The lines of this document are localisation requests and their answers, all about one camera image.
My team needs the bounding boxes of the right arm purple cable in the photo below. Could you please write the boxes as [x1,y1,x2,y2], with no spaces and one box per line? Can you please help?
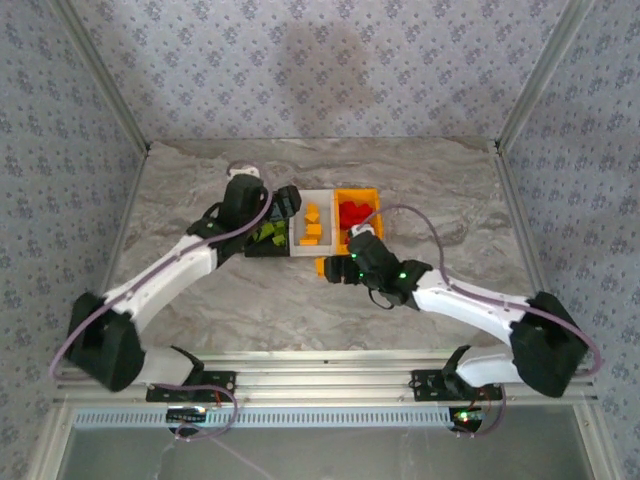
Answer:
[356,203,605,377]

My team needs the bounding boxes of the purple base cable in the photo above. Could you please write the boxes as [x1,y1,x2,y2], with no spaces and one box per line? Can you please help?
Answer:
[148,382,282,480]
[452,379,509,440]

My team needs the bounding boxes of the grey slotted cable duct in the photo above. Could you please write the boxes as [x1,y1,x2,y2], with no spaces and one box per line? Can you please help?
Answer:
[74,404,464,430]

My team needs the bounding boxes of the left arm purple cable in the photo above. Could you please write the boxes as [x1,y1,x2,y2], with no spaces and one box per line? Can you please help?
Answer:
[48,159,275,382]

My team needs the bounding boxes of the yellow plastic bin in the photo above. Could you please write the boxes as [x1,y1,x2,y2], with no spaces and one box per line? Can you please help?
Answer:
[333,186,386,254]

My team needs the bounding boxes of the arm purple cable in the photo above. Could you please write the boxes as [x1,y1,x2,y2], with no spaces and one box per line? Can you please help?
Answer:
[356,203,605,377]
[48,159,275,382]

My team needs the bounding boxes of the small circuit board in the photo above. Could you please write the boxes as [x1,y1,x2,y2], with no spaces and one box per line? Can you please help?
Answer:
[166,407,209,425]
[452,407,485,427]

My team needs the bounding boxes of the aluminium frame post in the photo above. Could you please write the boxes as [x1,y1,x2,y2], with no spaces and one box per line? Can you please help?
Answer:
[493,0,599,152]

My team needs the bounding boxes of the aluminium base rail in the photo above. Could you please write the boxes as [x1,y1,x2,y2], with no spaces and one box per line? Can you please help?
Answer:
[54,349,599,407]

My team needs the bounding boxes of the aluminium table side rail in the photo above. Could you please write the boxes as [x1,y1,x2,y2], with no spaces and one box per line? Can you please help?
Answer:
[492,142,551,297]
[92,147,154,301]

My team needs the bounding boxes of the black plastic bin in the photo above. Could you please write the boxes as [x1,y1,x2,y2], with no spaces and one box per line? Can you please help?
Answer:
[243,209,293,260]

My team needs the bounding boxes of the white plastic bin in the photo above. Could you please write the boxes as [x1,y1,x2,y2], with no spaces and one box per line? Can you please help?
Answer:
[289,188,336,258]

